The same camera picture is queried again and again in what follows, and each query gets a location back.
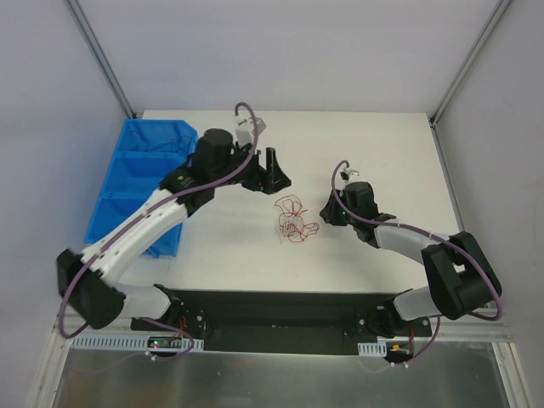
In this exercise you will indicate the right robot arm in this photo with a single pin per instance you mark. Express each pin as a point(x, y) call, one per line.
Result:
point(460, 280)

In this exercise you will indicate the right white cable duct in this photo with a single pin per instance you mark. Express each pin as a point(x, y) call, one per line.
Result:
point(377, 349)

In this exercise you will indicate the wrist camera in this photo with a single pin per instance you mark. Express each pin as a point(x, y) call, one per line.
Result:
point(247, 129)
point(350, 175)

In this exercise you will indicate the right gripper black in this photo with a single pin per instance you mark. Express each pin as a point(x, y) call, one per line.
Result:
point(332, 211)

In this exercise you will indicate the aluminium frame post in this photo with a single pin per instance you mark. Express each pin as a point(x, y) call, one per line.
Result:
point(491, 25)
point(95, 48)

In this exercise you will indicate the blue plastic bin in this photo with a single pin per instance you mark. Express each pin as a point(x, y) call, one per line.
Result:
point(146, 151)

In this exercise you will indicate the left white cable duct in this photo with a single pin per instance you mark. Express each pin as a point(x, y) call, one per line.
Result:
point(136, 343)

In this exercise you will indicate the white cable duct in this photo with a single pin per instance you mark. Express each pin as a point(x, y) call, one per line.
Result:
point(136, 343)
point(377, 349)

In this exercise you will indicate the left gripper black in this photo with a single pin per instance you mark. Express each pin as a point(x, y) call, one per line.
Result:
point(258, 171)

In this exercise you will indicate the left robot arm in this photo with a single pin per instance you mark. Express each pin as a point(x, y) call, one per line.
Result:
point(89, 281)

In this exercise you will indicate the left aluminium frame post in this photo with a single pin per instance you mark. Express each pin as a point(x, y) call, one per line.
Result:
point(95, 48)

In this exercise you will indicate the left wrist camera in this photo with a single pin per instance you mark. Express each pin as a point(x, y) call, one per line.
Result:
point(247, 129)

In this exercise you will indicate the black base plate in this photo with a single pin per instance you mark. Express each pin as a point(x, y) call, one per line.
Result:
point(281, 322)

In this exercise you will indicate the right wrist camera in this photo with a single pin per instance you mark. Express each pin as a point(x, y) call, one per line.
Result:
point(350, 175)

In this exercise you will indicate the right aluminium frame post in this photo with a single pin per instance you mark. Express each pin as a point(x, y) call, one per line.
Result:
point(491, 25)

